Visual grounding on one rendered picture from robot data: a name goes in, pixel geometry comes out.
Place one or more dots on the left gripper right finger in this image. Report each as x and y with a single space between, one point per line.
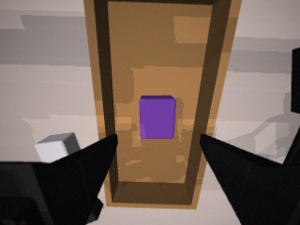
260 190

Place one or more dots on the small white block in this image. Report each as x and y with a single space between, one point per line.
57 146

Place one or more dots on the purple block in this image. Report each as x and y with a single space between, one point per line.
157 117

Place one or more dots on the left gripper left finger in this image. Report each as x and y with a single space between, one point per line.
65 190

